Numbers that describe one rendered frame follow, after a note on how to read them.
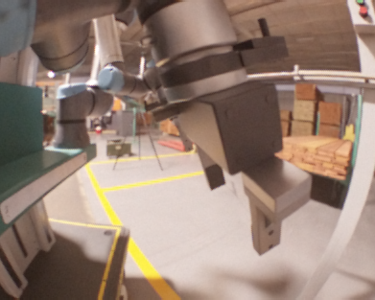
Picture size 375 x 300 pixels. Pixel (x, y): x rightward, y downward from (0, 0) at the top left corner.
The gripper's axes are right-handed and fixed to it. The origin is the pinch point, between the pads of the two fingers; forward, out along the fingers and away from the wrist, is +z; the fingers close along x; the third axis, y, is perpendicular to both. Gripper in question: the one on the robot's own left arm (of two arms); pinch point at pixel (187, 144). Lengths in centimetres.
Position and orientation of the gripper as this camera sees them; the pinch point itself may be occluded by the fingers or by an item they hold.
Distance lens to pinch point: 60.5
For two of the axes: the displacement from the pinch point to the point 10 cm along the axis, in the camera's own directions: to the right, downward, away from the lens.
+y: 9.4, -3.5, 0.0
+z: 3.5, 9.3, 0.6
